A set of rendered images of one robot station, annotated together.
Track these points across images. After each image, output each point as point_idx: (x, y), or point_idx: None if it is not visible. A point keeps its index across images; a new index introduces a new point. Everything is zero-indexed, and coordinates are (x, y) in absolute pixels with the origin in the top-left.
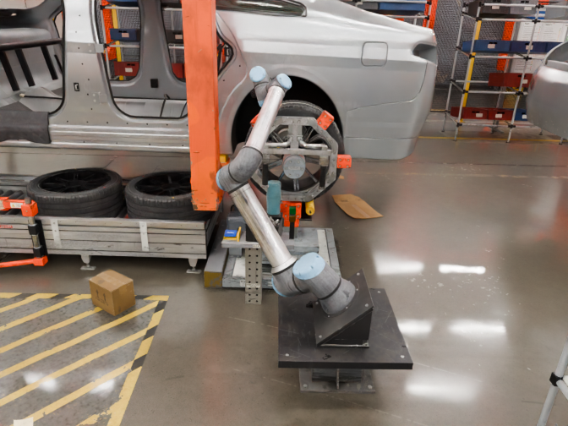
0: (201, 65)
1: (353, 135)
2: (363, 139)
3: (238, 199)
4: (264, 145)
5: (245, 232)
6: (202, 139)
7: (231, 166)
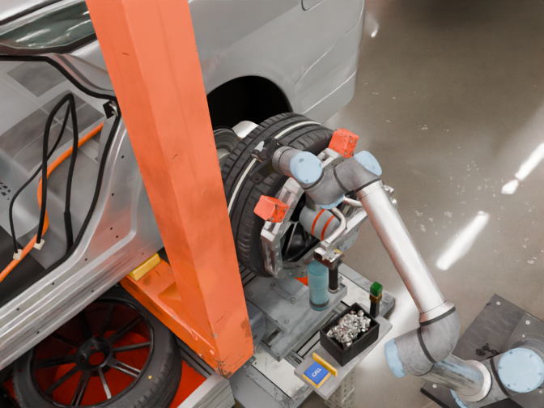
0: (209, 208)
1: (306, 108)
2: (316, 104)
3: (435, 373)
4: (329, 246)
5: (318, 352)
6: (226, 297)
7: (435, 354)
